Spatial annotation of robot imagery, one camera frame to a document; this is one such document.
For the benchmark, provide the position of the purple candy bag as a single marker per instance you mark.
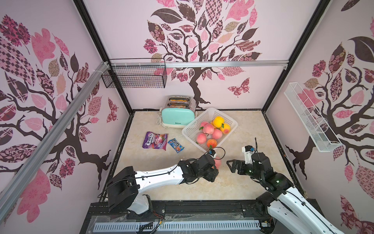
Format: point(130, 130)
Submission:
point(155, 141)

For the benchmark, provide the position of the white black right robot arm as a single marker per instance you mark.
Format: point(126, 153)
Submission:
point(282, 200)

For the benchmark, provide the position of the yellow peach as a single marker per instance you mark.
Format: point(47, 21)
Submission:
point(225, 128)
point(218, 122)

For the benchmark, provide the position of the aluminium rail left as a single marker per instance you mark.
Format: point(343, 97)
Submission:
point(21, 179)

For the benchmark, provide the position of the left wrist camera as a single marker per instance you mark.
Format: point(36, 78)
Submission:
point(212, 153)

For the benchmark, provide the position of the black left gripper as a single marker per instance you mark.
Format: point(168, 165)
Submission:
point(211, 174)

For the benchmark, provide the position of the white wire wall shelf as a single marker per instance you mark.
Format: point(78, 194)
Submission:
point(304, 102)

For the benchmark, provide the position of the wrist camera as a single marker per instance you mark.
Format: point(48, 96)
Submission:
point(212, 153)
point(248, 151)

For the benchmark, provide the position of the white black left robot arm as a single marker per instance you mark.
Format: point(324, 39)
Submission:
point(126, 190)

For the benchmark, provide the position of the white plastic basket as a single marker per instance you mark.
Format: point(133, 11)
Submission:
point(191, 131)

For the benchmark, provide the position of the yellow peach front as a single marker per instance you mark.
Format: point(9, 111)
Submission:
point(218, 122)

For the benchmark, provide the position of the aluminium rail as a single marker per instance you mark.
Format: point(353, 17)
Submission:
point(197, 64)
point(21, 179)

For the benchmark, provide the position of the small pink peach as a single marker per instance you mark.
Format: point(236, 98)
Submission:
point(217, 134)

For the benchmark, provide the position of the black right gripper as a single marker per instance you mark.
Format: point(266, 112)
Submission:
point(242, 166)

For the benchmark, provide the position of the white slotted cable duct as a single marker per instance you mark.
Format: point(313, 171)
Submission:
point(175, 226)

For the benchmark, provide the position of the aluminium rail back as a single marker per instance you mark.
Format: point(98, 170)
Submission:
point(197, 64)

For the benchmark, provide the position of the orange red peach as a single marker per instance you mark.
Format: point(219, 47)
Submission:
point(211, 143)

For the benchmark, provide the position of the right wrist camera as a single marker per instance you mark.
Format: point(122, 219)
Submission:
point(248, 151)

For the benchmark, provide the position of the mint green toaster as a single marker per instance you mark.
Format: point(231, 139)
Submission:
point(178, 112)

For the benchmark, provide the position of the black wire wall basket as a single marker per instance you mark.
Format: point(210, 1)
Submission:
point(136, 73)

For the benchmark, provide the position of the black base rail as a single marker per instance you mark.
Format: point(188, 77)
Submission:
point(246, 208)

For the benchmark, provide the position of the blue candy packet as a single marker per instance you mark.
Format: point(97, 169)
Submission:
point(176, 145)

